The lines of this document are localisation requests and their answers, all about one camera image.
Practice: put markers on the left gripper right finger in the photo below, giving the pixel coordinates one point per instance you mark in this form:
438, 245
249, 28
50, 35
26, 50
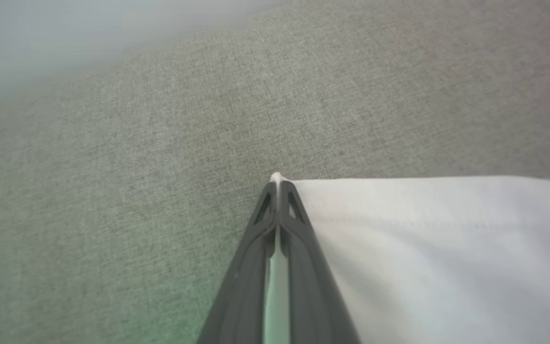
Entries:
313, 296

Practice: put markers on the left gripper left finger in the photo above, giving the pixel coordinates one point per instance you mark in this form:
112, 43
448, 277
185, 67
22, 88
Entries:
241, 296

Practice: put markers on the red basketball jersey striped trim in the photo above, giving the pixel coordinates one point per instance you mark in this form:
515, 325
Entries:
447, 263

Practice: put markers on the grey fabric sofa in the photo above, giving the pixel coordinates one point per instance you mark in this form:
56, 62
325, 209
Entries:
112, 191

